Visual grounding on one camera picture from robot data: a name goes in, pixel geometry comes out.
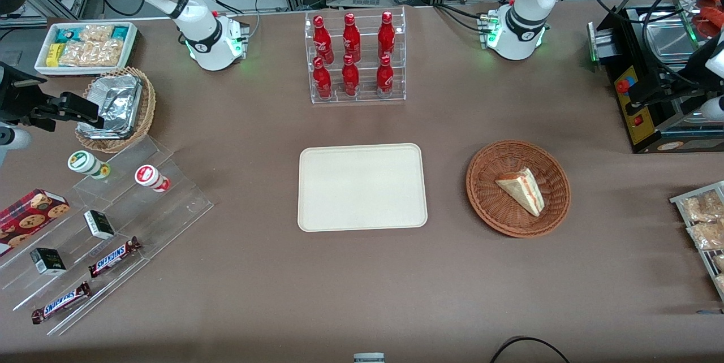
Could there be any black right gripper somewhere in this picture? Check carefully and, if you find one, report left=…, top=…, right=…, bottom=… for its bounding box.
left=0, top=62, right=106, bottom=131

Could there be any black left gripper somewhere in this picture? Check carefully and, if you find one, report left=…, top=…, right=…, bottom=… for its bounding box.
left=624, top=40, right=716, bottom=118

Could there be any triangular sandwich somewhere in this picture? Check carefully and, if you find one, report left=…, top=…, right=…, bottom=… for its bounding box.
left=495, top=168, right=545, bottom=217

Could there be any light wicker basket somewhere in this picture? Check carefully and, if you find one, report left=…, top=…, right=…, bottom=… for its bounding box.
left=75, top=67, right=157, bottom=154

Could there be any brown wicker basket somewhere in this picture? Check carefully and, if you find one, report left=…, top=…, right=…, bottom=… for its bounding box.
left=466, top=140, right=571, bottom=239

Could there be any cream plastic tray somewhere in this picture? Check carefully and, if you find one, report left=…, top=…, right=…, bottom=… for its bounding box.
left=298, top=143, right=428, bottom=233

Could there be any black food warmer machine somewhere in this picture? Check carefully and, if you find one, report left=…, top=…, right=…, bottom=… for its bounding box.
left=587, top=0, right=724, bottom=154

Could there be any white rectangular snack bin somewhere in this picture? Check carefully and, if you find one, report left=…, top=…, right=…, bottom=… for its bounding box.
left=35, top=21, right=139, bottom=76

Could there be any aluminium foil container stack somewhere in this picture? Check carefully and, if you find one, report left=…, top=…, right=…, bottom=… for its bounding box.
left=77, top=74, right=143, bottom=140

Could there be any green lid yogurt cup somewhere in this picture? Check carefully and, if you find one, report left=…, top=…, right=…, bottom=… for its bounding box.
left=67, top=150, right=111, bottom=180

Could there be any steel warmer pan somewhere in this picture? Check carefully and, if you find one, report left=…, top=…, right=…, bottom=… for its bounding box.
left=644, top=23, right=701, bottom=63

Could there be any clear cracker bag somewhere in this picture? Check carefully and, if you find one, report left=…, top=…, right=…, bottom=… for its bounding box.
left=58, top=39, right=125, bottom=68
left=80, top=25, right=114, bottom=43

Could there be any red cookie box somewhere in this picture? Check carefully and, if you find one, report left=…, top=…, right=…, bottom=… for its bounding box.
left=0, top=188, right=71, bottom=257

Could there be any red lid yogurt cup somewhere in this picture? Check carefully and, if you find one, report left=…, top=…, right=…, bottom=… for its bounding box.
left=135, top=165, right=171, bottom=193

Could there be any small black carton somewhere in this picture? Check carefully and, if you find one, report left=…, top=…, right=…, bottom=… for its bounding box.
left=84, top=210, right=116, bottom=240
left=30, top=248, right=67, bottom=276

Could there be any clear acrylic step stand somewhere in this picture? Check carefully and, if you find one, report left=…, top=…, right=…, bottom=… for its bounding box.
left=0, top=136, right=214, bottom=336

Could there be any Snickers chocolate bar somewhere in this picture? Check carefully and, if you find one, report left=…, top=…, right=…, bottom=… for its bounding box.
left=88, top=236, right=142, bottom=279
left=31, top=282, right=92, bottom=325

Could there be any red cola bottle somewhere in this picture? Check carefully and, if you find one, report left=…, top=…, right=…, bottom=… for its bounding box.
left=376, top=55, right=395, bottom=96
left=378, top=11, right=396, bottom=60
left=313, top=57, right=333, bottom=100
left=342, top=12, right=361, bottom=63
left=313, top=15, right=335, bottom=64
left=342, top=54, right=360, bottom=97

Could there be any clear acrylic bottle rack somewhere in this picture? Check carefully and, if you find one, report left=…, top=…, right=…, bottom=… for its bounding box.
left=304, top=6, right=407, bottom=105

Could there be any grey wire rack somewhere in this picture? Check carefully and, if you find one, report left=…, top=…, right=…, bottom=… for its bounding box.
left=670, top=181, right=724, bottom=303

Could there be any black arm base cable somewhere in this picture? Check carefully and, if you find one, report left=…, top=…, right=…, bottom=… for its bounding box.
left=248, top=0, right=283, bottom=37

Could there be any black floor cable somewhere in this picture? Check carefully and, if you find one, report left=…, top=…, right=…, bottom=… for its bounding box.
left=489, top=336, right=572, bottom=363

